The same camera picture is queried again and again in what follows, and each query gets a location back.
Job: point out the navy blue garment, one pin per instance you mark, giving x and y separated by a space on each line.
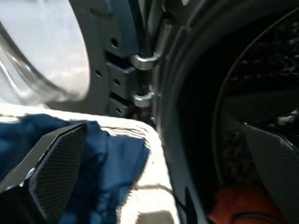
112 163

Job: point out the orange garment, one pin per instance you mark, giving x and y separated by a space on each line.
233 205

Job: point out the pale woven laundry basket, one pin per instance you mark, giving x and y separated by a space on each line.
154 158

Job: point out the round washing machine door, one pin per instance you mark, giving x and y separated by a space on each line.
100 35

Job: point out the silver door hinge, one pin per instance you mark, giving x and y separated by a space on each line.
143 99
144 61

